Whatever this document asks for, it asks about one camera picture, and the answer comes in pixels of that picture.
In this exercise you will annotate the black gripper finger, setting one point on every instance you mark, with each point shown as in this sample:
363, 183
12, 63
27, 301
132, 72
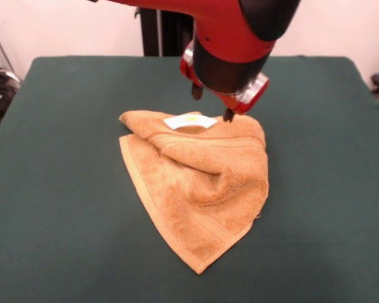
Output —
228, 115
196, 92

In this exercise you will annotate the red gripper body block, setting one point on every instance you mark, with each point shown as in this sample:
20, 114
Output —
240, 102

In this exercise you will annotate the orange terry towel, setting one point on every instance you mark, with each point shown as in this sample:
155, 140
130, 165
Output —
202, 189

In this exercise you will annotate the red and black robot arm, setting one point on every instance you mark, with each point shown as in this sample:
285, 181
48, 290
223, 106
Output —
233, 31

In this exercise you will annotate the dark green table cloth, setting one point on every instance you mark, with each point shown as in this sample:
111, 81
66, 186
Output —
66, 189

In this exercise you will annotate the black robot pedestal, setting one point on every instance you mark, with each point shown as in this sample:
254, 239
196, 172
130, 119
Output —
167, 34

